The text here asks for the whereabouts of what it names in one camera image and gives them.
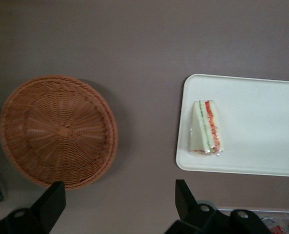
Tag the cream plastic tray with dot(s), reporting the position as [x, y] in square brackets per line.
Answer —
[256, 126]

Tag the round brown wicker basket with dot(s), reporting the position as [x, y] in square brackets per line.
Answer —
[59, 131]

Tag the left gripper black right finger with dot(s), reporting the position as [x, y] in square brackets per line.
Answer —
[185, 204]

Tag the red cola bottle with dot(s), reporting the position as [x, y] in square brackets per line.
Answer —
[273, 225]

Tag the clear acrylic bottle box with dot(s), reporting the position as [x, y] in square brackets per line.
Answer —
[280, 213]

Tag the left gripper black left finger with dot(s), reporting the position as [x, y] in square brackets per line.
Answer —
[49, 207]

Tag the plastic triangle sandwich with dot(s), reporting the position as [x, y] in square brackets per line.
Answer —
[202, 131]

